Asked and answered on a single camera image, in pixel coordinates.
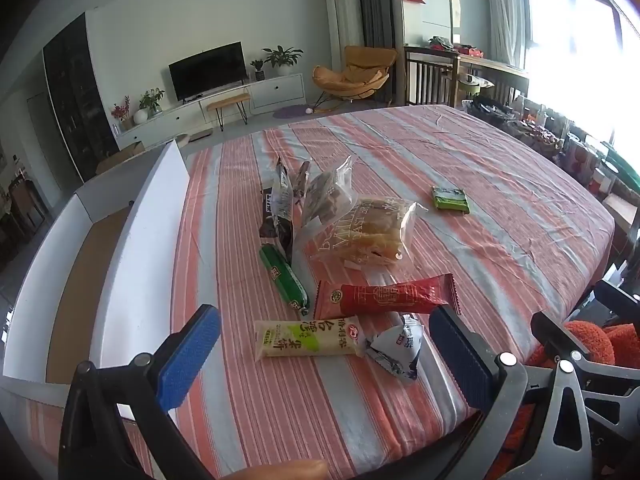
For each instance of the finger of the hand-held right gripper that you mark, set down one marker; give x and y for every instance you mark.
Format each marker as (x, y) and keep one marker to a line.
(620, 300)
(560, 337)

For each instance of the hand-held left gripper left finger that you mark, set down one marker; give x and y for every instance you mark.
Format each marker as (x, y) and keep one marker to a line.
(187, 360)

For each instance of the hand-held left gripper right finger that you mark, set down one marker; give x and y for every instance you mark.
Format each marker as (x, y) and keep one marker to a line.
(465, 360)

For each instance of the white blue triangular packet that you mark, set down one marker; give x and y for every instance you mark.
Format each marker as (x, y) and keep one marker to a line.
(397, 347)

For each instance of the red snack packet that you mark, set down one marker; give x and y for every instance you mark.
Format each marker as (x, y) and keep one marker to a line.
(385, 297)

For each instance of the cream rice cracker packet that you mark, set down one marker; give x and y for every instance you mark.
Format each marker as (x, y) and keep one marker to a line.
(305, 340)

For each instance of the green sausage stick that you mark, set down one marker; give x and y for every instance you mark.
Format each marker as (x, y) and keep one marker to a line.
(282, 280)

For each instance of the white cardboard box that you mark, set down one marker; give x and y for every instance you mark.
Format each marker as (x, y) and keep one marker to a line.
(145, 240)

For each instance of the clear bag of bread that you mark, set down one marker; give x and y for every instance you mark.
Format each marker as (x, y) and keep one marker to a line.
(372, 232)

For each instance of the green wafer packet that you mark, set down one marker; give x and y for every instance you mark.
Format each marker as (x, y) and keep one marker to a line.
(451, 200)

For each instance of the brown chocolate bar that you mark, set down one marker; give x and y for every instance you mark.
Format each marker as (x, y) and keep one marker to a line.
(270, 215)

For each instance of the black snack packet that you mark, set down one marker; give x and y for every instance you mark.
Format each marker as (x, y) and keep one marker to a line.
(284, 210)

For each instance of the clear bag of brown cakes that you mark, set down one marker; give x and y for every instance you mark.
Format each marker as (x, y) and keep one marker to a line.
(325, 195)

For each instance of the person's left hand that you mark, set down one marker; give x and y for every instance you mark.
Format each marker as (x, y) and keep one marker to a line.
(280, 471)

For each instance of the person's orange fuzzy clothing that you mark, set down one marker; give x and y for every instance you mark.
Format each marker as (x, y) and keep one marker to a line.
(590, 340)

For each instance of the red grey striped tablecloth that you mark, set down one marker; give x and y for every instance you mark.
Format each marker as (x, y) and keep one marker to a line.
(500, 260)

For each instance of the row of cluttered containers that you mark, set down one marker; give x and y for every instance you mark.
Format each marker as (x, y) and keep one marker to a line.
(550, 135)

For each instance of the small brown snack packet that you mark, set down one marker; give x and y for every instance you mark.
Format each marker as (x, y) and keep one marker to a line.
(301, 180)

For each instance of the brown cardboard box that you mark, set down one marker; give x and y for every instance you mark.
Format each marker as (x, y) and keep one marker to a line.
(120, 157)

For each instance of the dark wooden dining furniture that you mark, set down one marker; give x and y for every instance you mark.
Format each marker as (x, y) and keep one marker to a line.
(22, 205)

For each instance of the window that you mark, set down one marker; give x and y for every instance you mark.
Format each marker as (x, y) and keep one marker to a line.
(575, 50)

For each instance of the red flowers in vase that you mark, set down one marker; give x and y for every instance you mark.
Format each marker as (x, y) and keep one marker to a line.
(122, 112)

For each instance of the green bin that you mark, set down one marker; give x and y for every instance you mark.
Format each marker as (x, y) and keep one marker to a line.
(470, 92)

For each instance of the plant beside white vase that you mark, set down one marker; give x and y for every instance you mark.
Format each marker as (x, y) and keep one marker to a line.
(150, 102)

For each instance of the wooden stool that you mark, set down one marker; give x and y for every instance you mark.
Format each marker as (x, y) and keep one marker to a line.
(227, 101)

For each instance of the purple round mat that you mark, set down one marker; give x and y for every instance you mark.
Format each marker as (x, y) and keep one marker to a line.
(292, 111)

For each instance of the white television cabinet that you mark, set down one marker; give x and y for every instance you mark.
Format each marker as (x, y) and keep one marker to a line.
(270, 92)

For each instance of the dark glass cabinet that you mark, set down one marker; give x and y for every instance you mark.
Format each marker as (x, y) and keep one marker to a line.
(75, 100)

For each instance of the black television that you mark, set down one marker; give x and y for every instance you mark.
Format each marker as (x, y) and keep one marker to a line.
(207, 71)

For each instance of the small potted plant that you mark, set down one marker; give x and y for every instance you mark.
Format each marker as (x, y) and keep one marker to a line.
(258, 67)

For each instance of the orange lounge chair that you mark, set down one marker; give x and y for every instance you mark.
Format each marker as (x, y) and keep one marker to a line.
(360, 72)

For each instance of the pile of clothes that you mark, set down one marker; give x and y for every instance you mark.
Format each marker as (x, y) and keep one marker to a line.
(450, 45)

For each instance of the white curtain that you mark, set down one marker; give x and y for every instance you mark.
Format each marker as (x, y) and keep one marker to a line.
(502, 10)

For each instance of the large potted plant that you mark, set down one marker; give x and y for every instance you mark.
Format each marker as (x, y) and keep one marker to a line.
(282, 57)

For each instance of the white tower air conditioner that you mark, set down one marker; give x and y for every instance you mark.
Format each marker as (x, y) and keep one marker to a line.
(344, 20)

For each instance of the grey curtain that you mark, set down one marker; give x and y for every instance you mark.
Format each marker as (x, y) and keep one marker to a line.
(372, 5)

